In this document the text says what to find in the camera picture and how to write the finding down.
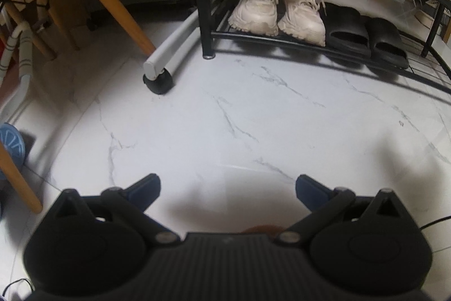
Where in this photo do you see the cream chunky sneaker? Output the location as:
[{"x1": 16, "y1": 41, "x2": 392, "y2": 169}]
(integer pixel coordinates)
[
  {"x1": 277, "y1": 0, "x2": 326, "y2": 47},
  {"x1": 228, "y1": 0, "x2": 278, "y2": 37}
]

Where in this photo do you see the black metal shoe rack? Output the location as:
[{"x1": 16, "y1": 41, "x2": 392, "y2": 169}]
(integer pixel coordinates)
[{"x1": 196, "y1": 0, "x2": 450, "y2": 93}]

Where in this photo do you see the white striped tube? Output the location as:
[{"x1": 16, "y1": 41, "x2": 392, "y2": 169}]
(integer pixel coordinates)
[{"x1": 1, "y1": 21, "x2": 33, "y2": 102}]

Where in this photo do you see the blue round object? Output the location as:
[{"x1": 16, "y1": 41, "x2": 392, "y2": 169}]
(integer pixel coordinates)
[{"x1": 0, "y1": 123, "x2": 26, "y2": 171}]

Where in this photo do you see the grey rolling stand leg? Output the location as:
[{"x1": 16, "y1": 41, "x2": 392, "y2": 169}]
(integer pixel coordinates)
[{"x1": 143, "y1": 10, "x2": 200, "y2": 95}]

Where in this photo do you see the black slide sandal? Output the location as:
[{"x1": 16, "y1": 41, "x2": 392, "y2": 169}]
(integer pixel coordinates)
[
  {"x1": 322, "y1": 2, "x2": 371, "y2": 59},
  {"x1": 362, "y1": 16, "x2": 409, "y2": 69}
]

